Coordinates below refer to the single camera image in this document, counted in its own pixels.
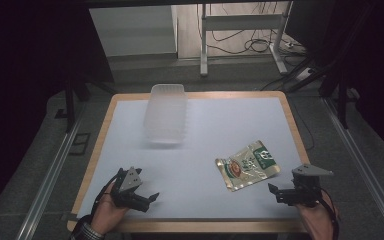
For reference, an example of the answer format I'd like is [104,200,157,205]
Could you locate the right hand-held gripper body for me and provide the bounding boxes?
[281,163,334,208]

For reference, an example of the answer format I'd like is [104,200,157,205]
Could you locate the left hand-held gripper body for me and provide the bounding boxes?
[109,166,151,212]

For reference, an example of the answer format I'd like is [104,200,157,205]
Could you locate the person's right hand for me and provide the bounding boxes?
[295,190,340,240]

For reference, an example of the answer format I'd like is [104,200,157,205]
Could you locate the person's left hand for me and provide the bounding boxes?
[90,183,131,236]

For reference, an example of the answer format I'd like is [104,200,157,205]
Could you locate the gold and green snack packet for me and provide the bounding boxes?
[214,139,282,193]

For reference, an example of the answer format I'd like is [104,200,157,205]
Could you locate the translucent plastic container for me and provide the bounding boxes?
[142,83,189,145]

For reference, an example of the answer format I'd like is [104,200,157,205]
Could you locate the black metal stand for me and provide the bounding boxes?
[337,75,350,130]
[63,75,92,134]

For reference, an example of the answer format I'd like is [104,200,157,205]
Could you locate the white power strip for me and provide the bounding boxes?
[295,67,315,83]

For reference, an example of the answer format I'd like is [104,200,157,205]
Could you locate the dark curtain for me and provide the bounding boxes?
[284,0,384,164]
[0,0,114,214]

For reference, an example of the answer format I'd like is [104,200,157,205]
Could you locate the grey panel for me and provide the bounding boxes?
[89,5,178,58]

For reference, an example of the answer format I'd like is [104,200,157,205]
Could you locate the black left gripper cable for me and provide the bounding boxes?
[90,175,120,218]

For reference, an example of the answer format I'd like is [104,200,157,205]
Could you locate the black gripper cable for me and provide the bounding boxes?
[90,175,120,218]
[319,187,342,240]

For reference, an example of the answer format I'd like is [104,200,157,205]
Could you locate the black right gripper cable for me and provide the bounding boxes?
[319,187,342,240]

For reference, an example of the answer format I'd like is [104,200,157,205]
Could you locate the aluminium rail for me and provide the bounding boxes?
[322,97,384,240]
[15,105,86,240]

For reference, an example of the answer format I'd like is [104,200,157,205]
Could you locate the black floor bracket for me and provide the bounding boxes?
[68,132,92,156]

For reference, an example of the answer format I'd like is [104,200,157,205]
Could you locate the black floor cables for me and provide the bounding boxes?
[209,29,303,56]

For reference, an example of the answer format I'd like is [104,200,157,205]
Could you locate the white metal desk frame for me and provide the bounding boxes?
[199,1,294,77]

